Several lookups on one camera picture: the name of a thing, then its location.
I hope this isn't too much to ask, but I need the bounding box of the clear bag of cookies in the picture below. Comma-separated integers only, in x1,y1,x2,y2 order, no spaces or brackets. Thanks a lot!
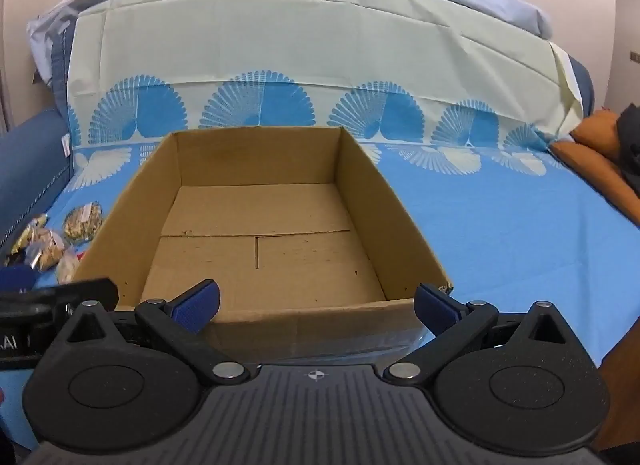
31,229,70,272

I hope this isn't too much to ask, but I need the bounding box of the blue fan printed sheet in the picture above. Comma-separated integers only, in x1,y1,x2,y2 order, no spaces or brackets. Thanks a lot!
65,0,640,396

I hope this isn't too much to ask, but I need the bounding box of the blue purple snack packet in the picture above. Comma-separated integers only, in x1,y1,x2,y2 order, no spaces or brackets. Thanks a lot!
0,265,37,292

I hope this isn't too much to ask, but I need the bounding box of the orange cushion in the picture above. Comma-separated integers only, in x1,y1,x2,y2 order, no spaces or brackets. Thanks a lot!
550,110,640,226

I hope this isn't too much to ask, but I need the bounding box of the dark cloth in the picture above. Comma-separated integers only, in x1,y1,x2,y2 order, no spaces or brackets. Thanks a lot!
612,104,640,180

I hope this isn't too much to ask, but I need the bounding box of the cardboard box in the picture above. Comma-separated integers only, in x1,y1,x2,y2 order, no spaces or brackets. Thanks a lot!
72,126,456,361

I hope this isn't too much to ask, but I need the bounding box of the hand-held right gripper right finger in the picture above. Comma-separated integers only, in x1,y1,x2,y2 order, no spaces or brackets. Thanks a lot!
382,282,576,386

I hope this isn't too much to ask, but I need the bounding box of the puffed grain cake packet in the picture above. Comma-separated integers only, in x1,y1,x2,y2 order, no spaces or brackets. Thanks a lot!
62,202,104,246

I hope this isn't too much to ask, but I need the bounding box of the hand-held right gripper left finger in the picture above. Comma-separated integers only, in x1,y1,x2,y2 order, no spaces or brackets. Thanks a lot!
62,279,251,386

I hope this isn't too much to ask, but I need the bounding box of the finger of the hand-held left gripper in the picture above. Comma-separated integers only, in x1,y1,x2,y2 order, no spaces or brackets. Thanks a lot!
34,277,120,315

